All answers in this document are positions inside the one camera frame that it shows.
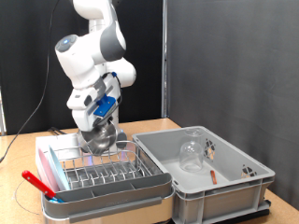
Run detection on white plastic tray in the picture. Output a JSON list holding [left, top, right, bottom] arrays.
[[35, 132, 82, 162]]

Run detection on metal wire dish rack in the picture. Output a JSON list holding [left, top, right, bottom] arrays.
[[43, 140, 164, 191]]

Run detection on black cables on table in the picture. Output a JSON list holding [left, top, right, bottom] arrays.
[[47, 126, 68, 135]]

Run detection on pink plate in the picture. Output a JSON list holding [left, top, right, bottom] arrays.
[[36, 146, 60, 193]]

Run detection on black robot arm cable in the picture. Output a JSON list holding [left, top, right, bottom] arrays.
[[114, 74, 123, 106]]

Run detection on black backdrop curtain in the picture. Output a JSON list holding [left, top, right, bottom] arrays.
[[0, 0, 164, 136]]

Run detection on brown wooden spoon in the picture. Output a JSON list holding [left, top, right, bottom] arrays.
[[209, 170, 218, 185]]

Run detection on dark grey backdrop curtain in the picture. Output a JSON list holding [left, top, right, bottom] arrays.
[[167, 0, 299, 211]]

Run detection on red handled utensil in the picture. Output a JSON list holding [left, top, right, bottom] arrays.
[[21, 170, 57, 199]]

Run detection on light blue plate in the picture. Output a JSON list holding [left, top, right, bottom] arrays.
[[47, 144, 72, 191]]

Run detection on metal background pole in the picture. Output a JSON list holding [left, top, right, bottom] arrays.
[[161, 0, 169, 119]]

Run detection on grey plastic crate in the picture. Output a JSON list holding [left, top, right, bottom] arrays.
[[132, 125, 277, 224]]

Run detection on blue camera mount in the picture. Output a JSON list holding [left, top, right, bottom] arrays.
[[93, 93, 117, 118]]

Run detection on black hanging cable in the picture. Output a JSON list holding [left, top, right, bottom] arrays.
[[0, 0, 61, 162]]

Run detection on grey rubber rack knob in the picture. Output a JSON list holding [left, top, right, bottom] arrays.
[[115, 132, 128, 149]]

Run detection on white dish drying rack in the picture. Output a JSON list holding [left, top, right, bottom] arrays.
[[41, 164, 176, 224]]

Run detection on metal frame strip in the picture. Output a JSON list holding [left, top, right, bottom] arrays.
[[0, 87, 7, 136]]

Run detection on stainless steel pot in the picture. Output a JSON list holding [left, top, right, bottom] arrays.
[[77, 119, 119, 157]]

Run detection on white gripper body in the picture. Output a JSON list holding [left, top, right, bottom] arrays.
[[72, 73, 122, 133]]

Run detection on clear wine glass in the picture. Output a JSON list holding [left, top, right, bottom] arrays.
[[178, 128, 204, 173]]

